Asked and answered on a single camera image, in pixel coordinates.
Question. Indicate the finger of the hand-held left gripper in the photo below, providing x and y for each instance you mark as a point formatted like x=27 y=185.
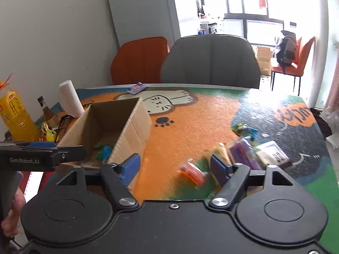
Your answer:
x=41 y=145
x=68 y=154

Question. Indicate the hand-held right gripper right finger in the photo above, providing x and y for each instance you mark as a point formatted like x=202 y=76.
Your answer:
x=219 y=169

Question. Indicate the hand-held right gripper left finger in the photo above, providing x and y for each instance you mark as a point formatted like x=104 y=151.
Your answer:
x=129 y=168

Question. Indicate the cream yellow snack packet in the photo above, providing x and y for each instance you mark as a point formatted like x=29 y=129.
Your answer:
x=221 y=150

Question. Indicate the blue snack packet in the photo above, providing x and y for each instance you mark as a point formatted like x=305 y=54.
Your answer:
x=108 y=153

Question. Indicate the orange snack packet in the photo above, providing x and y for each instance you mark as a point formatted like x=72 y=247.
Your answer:
x=192 y=172

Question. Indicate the purple snack packet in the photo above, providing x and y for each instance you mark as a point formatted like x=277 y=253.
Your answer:
x=245 y=152

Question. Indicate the bright green snack packet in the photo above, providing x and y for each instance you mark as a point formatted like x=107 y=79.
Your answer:
x=99 y=150

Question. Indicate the brown cardboard box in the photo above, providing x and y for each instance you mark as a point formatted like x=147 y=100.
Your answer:
x=135 y=129

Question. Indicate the dark green snack packet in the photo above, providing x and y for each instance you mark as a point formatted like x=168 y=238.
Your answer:
x=238 y=127

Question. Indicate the teal snack packet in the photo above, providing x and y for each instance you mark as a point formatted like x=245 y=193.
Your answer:
x=251 y=133

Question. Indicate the white and black snack packet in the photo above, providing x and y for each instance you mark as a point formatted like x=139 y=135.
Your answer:
x=272 y=154

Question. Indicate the person's left hand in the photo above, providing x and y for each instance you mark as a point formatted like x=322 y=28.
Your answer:
x=14 y=217

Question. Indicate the yellow plastic bag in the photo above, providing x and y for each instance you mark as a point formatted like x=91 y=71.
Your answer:
x=47 y=133

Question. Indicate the dark glass bottle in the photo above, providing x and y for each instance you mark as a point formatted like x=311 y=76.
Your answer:
x=47 y=113

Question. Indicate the yellow cooking oil bottle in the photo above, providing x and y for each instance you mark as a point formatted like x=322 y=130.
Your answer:
x=18 y=116

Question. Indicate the colourful printed table mat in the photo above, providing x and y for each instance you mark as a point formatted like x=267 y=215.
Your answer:
x=198 y=121

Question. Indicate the white paper towel roll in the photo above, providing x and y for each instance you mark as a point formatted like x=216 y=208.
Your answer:
x=71 y=100

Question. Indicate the small blue packet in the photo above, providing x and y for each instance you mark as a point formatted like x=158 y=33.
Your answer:
x=137 y=88

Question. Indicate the orange dining chair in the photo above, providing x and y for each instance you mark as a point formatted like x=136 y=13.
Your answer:
x=137 y=63

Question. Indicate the grey dining chair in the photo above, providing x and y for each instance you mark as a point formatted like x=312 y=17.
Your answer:
x=209 y=63

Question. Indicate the small cardboard box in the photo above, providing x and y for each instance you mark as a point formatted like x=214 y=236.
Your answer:
x=264 y=60

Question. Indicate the crumpled white plastic bag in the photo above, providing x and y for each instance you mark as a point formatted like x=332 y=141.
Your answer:
x=331 y=115

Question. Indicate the grey black backpack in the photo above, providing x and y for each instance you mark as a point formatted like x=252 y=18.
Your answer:
x=286 y=50

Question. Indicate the pink curtain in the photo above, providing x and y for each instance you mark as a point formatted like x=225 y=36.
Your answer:
x=333 y=90

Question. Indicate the orange chair with black legs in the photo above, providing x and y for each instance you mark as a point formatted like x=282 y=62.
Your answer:
x=304 y=58
x=298 y=47

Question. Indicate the cluttered shelf unit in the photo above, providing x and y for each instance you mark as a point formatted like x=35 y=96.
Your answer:
x=206 y=18

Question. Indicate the black framed window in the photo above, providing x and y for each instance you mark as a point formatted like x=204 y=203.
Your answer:
x=254 y=19

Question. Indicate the white refrigerator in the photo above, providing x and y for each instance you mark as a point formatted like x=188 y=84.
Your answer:
x=143 y=13

